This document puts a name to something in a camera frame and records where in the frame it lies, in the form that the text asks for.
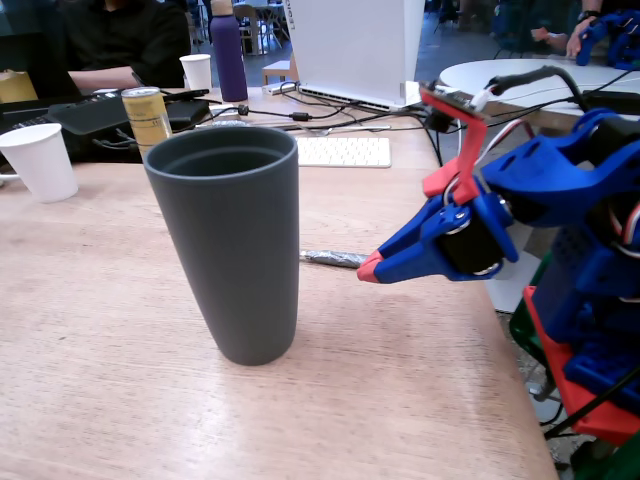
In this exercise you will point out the round white table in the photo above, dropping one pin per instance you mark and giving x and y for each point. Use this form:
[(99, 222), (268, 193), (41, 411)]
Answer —
[(500, 75)]

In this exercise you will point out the white keyboard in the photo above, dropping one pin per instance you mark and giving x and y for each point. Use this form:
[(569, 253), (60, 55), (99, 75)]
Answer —
[(345, 151)]

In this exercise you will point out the yellow drink can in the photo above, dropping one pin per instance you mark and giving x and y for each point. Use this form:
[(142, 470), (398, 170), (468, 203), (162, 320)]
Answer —
[(147, 120)]

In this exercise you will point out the white paper cup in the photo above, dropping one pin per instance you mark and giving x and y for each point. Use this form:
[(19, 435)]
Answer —
[(42, 165), (196, 72)]

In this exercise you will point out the black power adapter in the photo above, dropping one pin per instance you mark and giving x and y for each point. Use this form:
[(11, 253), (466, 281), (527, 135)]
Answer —
[(610, 101)]

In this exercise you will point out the light wooden chair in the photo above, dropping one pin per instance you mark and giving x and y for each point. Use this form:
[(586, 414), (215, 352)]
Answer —
[(277, 67)]

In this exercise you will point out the blue gripper body black motor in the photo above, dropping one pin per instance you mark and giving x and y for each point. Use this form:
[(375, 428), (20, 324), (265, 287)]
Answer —
[(434, 250)]

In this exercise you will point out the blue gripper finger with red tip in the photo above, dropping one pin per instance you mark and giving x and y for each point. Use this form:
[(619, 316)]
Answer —
[(420, 225), (410, 262)]

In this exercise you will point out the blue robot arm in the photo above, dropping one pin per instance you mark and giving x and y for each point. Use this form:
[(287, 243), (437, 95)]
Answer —
[(550, 170)]

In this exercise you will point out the red wrist camera mount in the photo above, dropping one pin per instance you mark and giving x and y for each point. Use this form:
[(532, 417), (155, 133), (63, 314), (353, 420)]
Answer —
[(472, 150)]

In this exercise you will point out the gray tumbler with white lettering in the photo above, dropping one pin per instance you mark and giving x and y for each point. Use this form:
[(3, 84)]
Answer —
[(235, 250)]

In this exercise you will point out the person in black sweater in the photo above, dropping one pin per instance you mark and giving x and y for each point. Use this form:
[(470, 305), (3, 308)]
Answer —
[(125, 35)]

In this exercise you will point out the purple water bottle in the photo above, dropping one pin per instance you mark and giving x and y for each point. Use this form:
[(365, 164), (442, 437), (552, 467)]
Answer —
[(228, 55)]

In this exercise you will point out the white usb hub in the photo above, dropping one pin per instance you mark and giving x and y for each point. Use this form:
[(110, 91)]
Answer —
[(277, 89)]

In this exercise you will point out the black open laptop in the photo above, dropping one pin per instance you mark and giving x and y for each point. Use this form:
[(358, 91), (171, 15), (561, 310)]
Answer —
[(50, 65)]

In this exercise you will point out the white open laptop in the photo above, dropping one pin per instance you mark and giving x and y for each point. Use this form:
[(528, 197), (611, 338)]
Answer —
[(350, 45)]

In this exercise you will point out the red robot base plate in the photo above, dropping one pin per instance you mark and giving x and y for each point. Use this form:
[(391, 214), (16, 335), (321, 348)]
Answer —
[(554, 360)]

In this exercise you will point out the black phone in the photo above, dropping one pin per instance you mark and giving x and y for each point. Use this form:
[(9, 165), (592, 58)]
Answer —
[(187, 93)]

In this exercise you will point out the brown cardboard box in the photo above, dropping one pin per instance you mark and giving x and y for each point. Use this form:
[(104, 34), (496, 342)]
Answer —
[(15, 87)]

